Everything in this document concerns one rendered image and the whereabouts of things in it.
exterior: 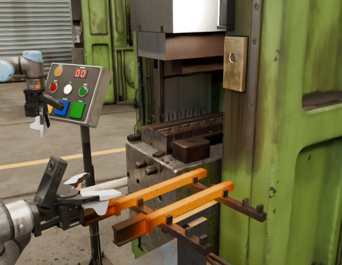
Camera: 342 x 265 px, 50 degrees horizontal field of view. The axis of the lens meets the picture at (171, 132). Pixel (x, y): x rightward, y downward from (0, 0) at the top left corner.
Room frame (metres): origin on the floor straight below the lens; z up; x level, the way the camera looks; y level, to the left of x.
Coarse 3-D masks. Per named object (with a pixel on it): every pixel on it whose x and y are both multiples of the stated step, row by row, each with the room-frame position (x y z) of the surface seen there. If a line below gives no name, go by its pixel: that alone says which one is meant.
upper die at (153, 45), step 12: (144, 36) 1.44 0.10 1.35; (156, 36) 1.37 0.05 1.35; (168, 36) 1.33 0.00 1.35; (180, 36) 1.36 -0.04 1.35; (192, 36) 1.39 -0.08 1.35; (204, 36) 1.42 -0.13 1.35; (216, 36) 1.45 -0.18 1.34; (144, 48) 1.45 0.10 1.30; (156, 48) 1.37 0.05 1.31; (168, 48) 1.33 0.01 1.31; (180, 48) 1.36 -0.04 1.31; (192, 48) 1.39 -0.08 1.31; (204, 48) 1.42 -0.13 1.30; (216, 48) 1.45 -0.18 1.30
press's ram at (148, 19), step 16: (144, 0) 1.44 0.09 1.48; (160, 0) 1.34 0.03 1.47; (176, 0) 1.29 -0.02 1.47; (192, 0) 1.33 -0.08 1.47; (208, 0) 1.37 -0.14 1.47; (144, 16) 1.44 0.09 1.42; (160, 16) 1.35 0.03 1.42; (176, 16) 1.29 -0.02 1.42; (192, 16) 1.33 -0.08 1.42; (208, 16) 1.37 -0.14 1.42; (160, 32) 1.35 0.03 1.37; (176, 32) 1.29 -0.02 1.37; (192, 32) 1.33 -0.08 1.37
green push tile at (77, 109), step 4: (76, 104) 1.68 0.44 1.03; (80, 104) 1.67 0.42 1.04; (84, 104) 1.66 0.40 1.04; (72, 108) 1.68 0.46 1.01; (76, 108) 1.67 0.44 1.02; (80, 108) 1.66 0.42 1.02; (84, 108) 1.66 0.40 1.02; (72, 112) 1.67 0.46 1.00; (76, 112) 1.66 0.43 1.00; (80, 112) 1.65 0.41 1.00; (72, 116) 1.66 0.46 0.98; (76, 116) 1.64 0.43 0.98; (80, 116) 1.63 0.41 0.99
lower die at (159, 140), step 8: (216, 112) 1.71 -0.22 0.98; (176, 120) 1.54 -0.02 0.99; (184, 120) 1.53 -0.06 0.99; (216, 120) 1.52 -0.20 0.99; (144, 128) 1.46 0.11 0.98; (152, 128) 1.42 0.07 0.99; (168, 128) 1.39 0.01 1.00; (176, 128) 1.41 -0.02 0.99; (184, 128) 1.41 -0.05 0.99; (200, 128) 1.41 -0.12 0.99; (208, 128) 1.44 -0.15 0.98; (216, 128) 1.46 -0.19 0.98; (144, 136) 1.47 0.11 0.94; (152, 136) 1.41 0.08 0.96; (160, 136) 1.36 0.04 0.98; (168, 136) 1.33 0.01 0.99; (176, 136) 1.35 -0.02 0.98; (184, 136) 1.37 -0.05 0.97; (152, 144) 1.41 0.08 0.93; (160, 144) 1.36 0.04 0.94; (168, 152) 1.33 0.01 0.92
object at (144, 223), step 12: (204, 192) 0.93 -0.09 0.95; (216, 192) 0.94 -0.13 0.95; (180, 204) 0.86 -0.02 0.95; (192, 204) 0.88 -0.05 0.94; (144, 216) 0.79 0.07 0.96; (156, 216) 0.80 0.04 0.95; (120, 228) 0.74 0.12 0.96; (132, 228) 0.76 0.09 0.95; (144, 228) 0.78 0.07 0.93; (120, 240) 0.74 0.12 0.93; (132, 240) 0.75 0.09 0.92
